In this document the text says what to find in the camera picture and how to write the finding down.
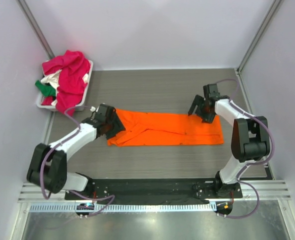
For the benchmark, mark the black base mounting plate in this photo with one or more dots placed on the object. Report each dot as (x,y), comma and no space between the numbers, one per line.
(163,191)

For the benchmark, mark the white t shirt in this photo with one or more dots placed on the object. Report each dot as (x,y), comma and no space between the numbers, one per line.
(52,79)

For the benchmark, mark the right aluminium frame post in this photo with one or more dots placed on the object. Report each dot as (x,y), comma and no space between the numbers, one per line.
(273,9)

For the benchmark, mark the white laundry basket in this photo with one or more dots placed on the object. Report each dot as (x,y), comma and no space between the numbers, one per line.
(79,107)

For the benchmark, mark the orange t shirt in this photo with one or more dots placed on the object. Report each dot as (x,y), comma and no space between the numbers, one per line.
(165,129)

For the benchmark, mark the aluminium frame post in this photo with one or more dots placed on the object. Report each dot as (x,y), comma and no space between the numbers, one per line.
(35,27)
(273,9)

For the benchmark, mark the pink t shirt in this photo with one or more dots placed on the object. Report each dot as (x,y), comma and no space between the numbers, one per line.
(74,66)

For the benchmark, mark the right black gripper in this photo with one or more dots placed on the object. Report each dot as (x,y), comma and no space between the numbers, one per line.
(199,100)

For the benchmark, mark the aluminium rail profile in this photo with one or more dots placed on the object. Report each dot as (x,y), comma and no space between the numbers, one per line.
(251,190)

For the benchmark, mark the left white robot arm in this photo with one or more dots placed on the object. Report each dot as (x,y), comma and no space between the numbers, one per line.
(48,166)

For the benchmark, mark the left aluminium frame post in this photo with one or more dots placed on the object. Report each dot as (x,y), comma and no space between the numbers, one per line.
(35,27)

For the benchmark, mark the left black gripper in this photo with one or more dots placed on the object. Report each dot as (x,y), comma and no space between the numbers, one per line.
(118,124)

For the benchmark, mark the green t shirt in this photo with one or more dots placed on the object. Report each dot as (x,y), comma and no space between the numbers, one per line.
(45,89)

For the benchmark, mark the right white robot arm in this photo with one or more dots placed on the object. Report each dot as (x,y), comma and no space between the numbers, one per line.
(250,140)

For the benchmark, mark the white slotted cable duct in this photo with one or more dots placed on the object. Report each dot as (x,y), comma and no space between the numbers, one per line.
(87,207)

